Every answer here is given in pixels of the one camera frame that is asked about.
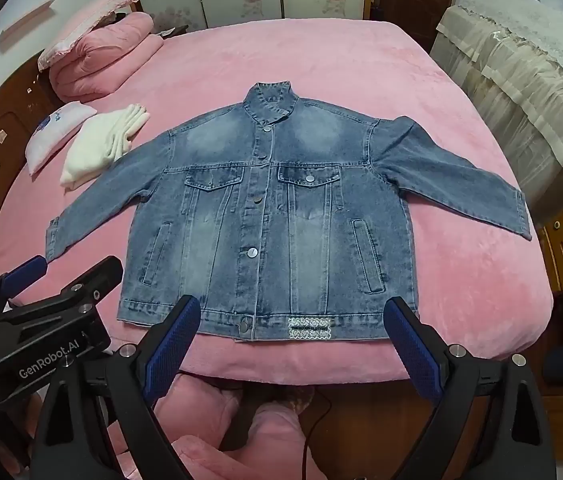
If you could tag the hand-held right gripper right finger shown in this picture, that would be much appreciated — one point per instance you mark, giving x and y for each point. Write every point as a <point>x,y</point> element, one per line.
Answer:
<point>411,355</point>

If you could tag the pink lace-trimmed pillow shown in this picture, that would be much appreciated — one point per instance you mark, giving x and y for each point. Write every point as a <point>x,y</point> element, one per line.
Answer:
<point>86,15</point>

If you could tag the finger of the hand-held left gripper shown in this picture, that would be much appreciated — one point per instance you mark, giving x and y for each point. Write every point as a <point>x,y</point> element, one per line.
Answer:
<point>24,270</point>
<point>86,280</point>

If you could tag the white printed pillow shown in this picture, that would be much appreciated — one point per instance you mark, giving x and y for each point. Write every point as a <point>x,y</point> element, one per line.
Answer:
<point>51,135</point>

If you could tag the folded white clothes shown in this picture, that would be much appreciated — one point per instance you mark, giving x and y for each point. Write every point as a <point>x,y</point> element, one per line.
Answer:
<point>96,145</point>

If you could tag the pink bed blanket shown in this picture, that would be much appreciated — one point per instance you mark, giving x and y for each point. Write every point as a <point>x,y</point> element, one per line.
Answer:
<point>361,85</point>

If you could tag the blue denim jacket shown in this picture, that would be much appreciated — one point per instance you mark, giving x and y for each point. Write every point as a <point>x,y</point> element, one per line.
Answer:
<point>286,210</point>

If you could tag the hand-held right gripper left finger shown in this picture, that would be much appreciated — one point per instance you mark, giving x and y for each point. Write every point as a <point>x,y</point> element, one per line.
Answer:
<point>171,355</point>

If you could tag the folded pink quilt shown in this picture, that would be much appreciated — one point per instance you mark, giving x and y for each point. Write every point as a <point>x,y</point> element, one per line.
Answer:
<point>106,60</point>

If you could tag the wooden headboard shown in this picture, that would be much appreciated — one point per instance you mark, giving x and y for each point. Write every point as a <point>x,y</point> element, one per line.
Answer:
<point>1,135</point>

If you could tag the wooden wall shelf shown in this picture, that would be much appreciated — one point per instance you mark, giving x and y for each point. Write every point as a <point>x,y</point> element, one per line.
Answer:
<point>16,30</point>

